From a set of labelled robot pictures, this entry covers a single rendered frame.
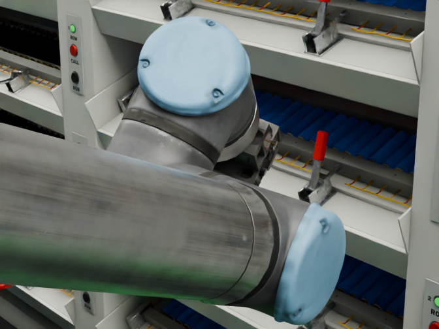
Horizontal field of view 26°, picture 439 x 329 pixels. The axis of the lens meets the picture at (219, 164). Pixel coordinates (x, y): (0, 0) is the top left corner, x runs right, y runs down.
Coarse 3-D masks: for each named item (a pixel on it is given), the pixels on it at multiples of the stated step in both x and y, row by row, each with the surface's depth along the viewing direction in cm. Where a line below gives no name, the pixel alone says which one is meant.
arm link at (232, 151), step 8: (256, 104) 90; (256, 112) 90; (256, 120) 91; (256, 128) 92; (248, 136) 91; (232, 144) 89; (240, 144) 90; (248, 144) 92; (224, 152) 90; (232, 152) 91; (240, 152) 92; (224, 160) 92
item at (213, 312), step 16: (352, 272) 128; (368, 272) 128; (384, 272) 126; (336, 288) 127; (352, 288) 126; (368, 288) 125; (384, 288) 124; (400, 288) 123; (192, 304) 140; (208, 304) 135; (336, 304) 124; (352, 304) 122; (368, 304) 121; (384, 304) 121; (400, 304) 120; (224, 320) 134; (240, 320) 130; (256, 320) 128; (272, 320) 127; (320, 320) 122; (336, 320) 124; (352, 320) 123; (368, 320) 120; (384, 320) 118; (400, 320) 117
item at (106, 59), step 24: (72, 0) 144; (96, 24) 142; (96, 48) 143; (120, 48) 146; (96, 72) 144; (120, 72) 147; (72, 96) 150; (72, 120) 152; (96, 144) 148; (96, 312) 160
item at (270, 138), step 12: (264, 120) 100; (264, 132) 94; (276, 132) 100; (252, 144) 94; (264, 144) 100; (276, 144) 102; (240, 156) 96; (252, 156) 94; (264, 156) 99; (216, 168) 100; (228, 168) 99; (240, 168) 99; (252, 168) 99; (264, 168) 100; (252, 180) 99
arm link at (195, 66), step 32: (160, 32) 79; (192, 32) 79; (224, 32) 79; (160, 64) 78; (192, 64) 78; (224, 64) 78; (160, 96) 77; (192, 96) 77; (224, 96) 77; (192, 128) 78; (224, 128) 81
